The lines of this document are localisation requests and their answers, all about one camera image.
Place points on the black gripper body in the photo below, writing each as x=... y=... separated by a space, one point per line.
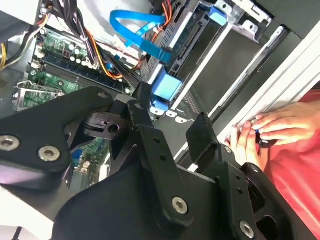
x=120 y=207

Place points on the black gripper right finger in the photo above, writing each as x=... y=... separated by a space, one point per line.
x=230 y=190

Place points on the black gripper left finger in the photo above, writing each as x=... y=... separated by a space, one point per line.
x=37 y=125

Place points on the round black blue-ringed tool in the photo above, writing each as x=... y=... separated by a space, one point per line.
x=266 y=143

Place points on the hard disk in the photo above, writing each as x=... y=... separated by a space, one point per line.
x=166 y=86

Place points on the person's left hand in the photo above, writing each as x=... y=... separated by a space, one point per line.
x=243 y=147

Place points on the person's right hand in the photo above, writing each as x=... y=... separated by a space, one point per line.
x=287 y=120

